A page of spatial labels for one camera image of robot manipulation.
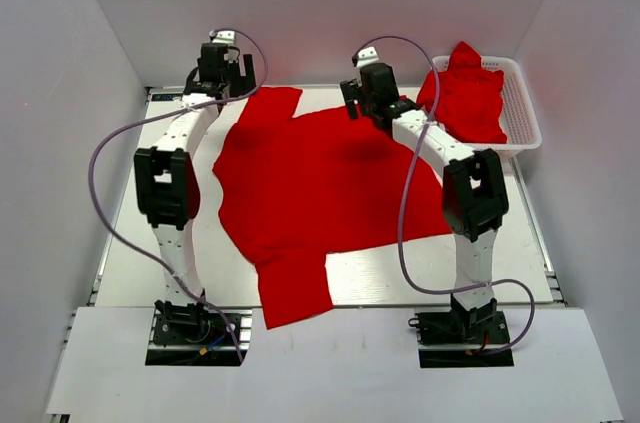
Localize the red t shirt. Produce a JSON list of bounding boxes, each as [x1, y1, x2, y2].
[[213, 87, 449, 329]]

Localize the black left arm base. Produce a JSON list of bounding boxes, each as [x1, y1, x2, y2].
[[145, 300, 252, 367]]

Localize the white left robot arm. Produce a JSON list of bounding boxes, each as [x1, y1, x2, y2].
[[134, 31, 256, 302]]

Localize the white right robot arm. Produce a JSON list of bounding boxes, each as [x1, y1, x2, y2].
[[340, 57, 509, 342]]

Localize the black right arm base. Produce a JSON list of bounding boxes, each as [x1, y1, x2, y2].
[[408, 310, 514, 369]]

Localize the red t shirts in basket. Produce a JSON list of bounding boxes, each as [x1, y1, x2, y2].
[[417, 42, 507, 144]]

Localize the white plastic basket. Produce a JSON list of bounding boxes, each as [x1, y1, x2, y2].
[[429, 55, 544, 162]]

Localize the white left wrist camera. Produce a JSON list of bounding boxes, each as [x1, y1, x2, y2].
[[209, 29, 236, 46]]

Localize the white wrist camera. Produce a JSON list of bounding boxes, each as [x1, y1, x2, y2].
[[351, 46, 379, 68], [209, 29, 236, 46]]

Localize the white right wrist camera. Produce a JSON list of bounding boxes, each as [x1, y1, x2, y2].
[[351, 46, 379, 68]]

